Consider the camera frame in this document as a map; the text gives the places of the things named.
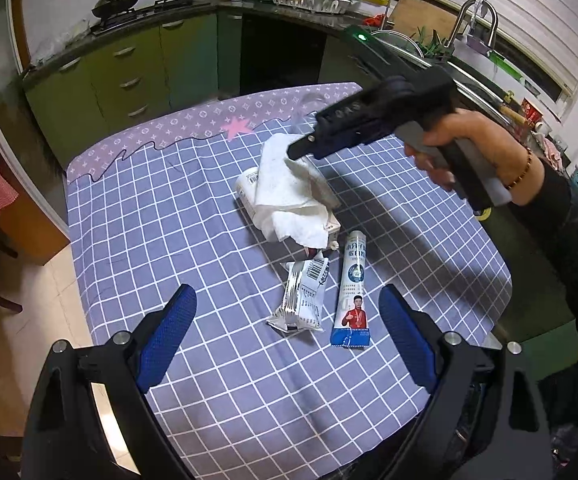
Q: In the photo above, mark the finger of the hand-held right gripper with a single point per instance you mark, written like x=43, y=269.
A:
x=306, y=144

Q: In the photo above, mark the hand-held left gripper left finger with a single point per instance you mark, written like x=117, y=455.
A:
x=166, y=340

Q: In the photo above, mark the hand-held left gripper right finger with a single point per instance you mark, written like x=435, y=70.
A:
x=409, y=340

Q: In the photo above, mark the white paper tissue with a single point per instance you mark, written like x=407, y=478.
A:
x=289, y=195

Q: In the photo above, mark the white milk carton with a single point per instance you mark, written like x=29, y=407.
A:
x=246, y=185

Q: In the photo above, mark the white and blue toothpaste tube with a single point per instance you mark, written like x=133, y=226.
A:
x=354, y=280

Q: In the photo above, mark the white snack wrapper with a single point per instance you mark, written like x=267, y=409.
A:
x=301, y=300

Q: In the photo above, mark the person's right forearm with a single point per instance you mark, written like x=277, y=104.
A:
x=559, y=200

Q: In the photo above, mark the person's right hand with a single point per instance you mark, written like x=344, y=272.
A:
x=489, y=135

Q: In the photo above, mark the steel colander bowl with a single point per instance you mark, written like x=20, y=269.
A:
x=394, y=40

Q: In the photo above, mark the green vegetables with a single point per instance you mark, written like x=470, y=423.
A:
x=431, y=45

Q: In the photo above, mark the wooden cutting board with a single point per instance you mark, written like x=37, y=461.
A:
x=419, y=15

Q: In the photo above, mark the purple sponge holder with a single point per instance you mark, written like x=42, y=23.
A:
x=476, y=42

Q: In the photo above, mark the tall steel faucet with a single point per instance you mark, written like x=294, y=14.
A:
x=461, y=15

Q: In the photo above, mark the green plastic tray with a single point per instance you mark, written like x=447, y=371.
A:
x=506, y=66

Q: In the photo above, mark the blue checked tablecloth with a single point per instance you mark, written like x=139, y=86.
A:
x=169, y=210

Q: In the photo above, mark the red paper cup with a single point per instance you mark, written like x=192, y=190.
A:
x=531, y=115

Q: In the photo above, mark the white window blind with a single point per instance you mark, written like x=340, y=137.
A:
x=519, y=5

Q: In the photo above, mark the pink cloth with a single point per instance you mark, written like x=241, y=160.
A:
x=553, y=150

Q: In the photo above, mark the black gas stove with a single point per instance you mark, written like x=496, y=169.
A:
x=139, y=15

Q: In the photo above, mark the black wok with lid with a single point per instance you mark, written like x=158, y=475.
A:
x=114, y=2

